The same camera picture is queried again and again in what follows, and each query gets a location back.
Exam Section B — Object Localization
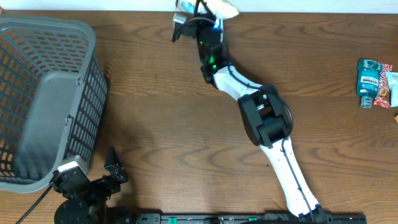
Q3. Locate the cream snack bag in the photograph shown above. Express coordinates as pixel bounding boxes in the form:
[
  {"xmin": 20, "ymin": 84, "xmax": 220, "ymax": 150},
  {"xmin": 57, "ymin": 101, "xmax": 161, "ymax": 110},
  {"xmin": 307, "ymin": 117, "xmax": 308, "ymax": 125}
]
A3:
[{"xmin": 175, "ymin": 0, "xmax": 239, "ymax": 19}]

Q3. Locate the teal mouthwash bottle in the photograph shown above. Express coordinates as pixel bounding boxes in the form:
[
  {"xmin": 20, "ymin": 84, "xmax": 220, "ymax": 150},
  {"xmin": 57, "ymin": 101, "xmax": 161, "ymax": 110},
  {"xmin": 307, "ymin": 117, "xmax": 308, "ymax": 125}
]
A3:
[{"xmin": 356, "ymin": 59, "xmax": 382, "ymax": 109}]

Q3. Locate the red Top candy bar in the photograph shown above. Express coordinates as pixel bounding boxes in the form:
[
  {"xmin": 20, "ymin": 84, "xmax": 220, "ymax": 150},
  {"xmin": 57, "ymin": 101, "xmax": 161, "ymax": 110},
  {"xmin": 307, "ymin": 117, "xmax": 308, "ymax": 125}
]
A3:
[{"xmin": 373, "ymin": 63, "xmax": 392, "ymax": 108}]

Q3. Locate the light teal candy packet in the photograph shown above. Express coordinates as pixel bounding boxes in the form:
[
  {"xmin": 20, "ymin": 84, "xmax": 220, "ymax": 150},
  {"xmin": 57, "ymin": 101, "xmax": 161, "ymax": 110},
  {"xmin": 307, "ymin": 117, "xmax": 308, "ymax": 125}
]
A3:
[{"xmin": 386, "ymin": 72, "xmax": 398, "ymax": 107}]

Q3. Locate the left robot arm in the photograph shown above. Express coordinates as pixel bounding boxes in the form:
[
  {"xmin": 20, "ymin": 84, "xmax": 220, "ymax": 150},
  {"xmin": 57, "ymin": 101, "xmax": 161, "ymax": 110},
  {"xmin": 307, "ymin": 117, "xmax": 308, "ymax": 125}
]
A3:
[{"xmin": 49, "ymin": 147, "xmax": 133, "ymax": 224}]

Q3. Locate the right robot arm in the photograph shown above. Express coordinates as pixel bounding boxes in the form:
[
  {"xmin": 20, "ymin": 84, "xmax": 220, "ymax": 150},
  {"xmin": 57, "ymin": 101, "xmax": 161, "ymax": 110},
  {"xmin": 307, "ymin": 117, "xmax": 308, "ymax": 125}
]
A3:
[{"xmin": 172, "ymin": 1, "xmax": 327, "ymax": 223}]

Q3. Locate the white barcode scanner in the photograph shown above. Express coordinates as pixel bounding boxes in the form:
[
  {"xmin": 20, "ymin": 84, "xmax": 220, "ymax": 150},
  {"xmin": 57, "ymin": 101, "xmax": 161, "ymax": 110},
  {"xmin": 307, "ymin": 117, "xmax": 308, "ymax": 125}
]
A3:
[{"xmin": 213, "ymin": 18, "xmax": 224, "ymax": 44}]

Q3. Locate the grey plastic basket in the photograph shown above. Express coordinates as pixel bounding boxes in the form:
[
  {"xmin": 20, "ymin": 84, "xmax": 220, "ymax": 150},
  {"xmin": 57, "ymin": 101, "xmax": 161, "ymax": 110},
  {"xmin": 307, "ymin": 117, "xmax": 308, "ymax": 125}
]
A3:
[{"xmin": 1, "ymin": 15, "xmax": 108, "ymax": 194}]

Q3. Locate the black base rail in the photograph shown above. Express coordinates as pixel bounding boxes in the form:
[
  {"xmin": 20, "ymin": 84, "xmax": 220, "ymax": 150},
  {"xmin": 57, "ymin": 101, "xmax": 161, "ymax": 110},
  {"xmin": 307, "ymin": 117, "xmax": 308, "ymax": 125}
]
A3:
[{"xmin": 133, "ymin": 213, "xmax": 368, "ymax": 224}]

